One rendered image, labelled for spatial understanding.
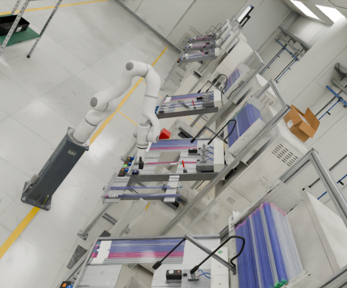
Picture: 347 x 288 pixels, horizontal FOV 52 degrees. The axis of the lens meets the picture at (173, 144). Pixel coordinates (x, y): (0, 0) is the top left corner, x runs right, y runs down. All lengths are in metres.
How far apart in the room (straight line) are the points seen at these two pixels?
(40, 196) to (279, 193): 2.00
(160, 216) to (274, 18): 9.09
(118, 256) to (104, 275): 0.13
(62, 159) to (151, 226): 0.90
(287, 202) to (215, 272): 0.48
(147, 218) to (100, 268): 1.07
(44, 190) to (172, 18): 8.85
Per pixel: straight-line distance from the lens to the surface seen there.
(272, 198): 1.82
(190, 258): 1.94
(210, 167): 2.73
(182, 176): 2.73
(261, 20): 11.31
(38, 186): 3.08
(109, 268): 1.99
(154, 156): 3.08
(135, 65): 2.42
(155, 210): 2.93
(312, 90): 5.93
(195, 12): 11.23
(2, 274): 2.73
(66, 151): 2.84
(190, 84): 7.33
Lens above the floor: 2.17
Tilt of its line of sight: 23 degrees down
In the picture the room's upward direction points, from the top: 41 degrees clockwise
